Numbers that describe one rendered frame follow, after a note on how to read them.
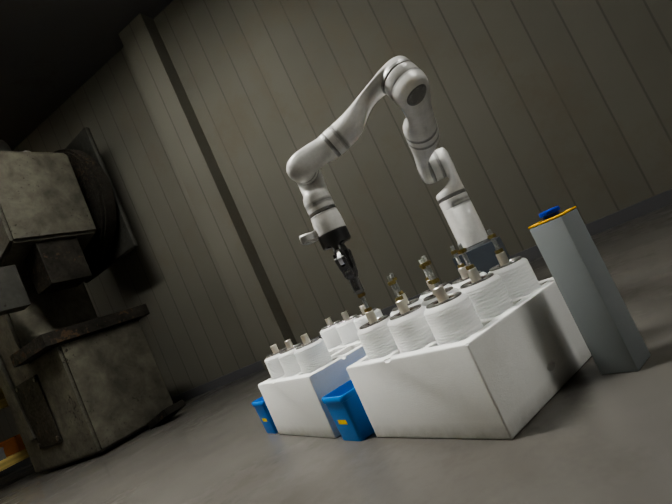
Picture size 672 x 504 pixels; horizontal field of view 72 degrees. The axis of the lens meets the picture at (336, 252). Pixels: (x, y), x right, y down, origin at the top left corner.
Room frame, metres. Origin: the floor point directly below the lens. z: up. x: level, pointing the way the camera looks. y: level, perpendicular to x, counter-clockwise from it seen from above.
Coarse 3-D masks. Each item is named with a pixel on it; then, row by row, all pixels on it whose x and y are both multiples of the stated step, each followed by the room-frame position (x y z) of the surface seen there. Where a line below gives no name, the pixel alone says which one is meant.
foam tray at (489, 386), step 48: (480, 336) 0.84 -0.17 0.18; (528, 336) 0.92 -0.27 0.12; (576, 336) 1.01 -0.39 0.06; (384, 384) 1.04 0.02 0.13; (432, 384) 0.92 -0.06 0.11; (480, 384) 0.83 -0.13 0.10; (528, 384) 0.88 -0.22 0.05; (384, 432) 1.10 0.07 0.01; (432, 432) 0.97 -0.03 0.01; (480, 432) 0.87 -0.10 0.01
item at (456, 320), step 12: (456, 300) 0.89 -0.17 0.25; (468, 300) 0.90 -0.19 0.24; (432, 312) 0.90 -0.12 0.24; (444, 312) 0.88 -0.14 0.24; (456, 312) 0.88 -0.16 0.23; (468, 312) 0.89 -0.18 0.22; (432, 324) 0.91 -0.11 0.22; (444, 324) 0.89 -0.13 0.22; (456, 324) 0.88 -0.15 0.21; (468, 324) 0.88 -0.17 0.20; (480, 324) 0.90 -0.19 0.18; (444, 336) 0.90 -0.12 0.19; (456, 336) 0.88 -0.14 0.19; (468, 336) 0.88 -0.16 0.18
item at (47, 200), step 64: (0, 192) 3.20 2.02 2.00; (64, 192) 3.59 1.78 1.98; (0, 256) 3.28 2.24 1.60; (64, 256) 3.47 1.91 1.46; (0, 320) 3.47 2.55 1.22; (64, 320) 3.73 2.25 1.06; (128, 320) 3.59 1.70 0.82; (0, 384) 3.67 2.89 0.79; (64, 384) 3.19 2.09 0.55; (128, 384) 3.45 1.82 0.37; (64, 448) 3.36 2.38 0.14
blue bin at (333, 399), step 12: (348, 384) 1.28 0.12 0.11; (324, 396) 1.23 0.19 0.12; (336, 396) 1.17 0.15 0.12; (348, 396) 1.15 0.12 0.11; (336, 408) 1.19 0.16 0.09; (348, 408) 1.15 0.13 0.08; (360, 408) 1.17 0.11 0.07; (336, 420) 1.21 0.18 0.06; (348, 420) 1.16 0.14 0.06; (360, 420) 1.16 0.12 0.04; (348, 432) 1.18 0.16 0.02; (360, 432) 1.15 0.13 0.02; (372, 432) 1.17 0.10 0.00
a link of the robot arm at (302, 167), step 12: (312, 144) 1.07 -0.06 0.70; (324, 144) 1.07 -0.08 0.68; (300, 156) 1.07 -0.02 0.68; (312, 156) 1.07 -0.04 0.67; (324, 156) 1.07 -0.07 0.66; (336, 156) 1.09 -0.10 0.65; (288, 168) 1.07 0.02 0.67; (300, 168) 1.06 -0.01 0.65; (312, 168) 1.07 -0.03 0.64; (300, 180) 1.08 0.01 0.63; (312, 180) 1.11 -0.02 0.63
